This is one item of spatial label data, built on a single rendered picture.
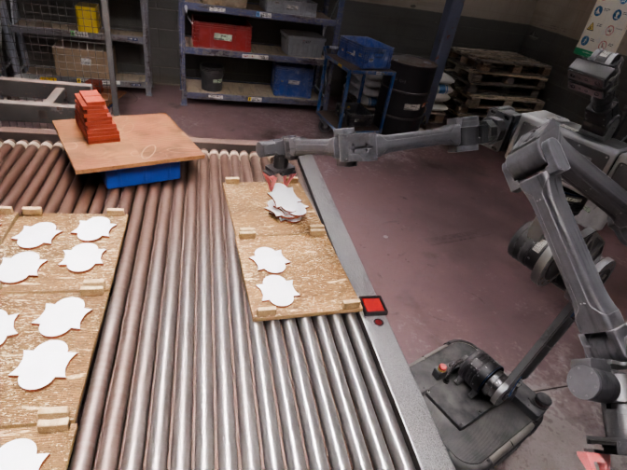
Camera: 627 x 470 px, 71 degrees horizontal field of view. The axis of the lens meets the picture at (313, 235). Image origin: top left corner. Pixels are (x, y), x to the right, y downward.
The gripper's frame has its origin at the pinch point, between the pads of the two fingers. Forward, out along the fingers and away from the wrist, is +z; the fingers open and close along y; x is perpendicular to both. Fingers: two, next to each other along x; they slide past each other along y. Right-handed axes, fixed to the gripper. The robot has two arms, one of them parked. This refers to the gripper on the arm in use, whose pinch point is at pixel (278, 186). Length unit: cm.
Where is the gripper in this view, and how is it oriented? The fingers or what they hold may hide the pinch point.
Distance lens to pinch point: 175.9
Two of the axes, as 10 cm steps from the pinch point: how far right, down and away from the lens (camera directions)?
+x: 6.5, 5.0, -5.8
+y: -7.5, 2.8, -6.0
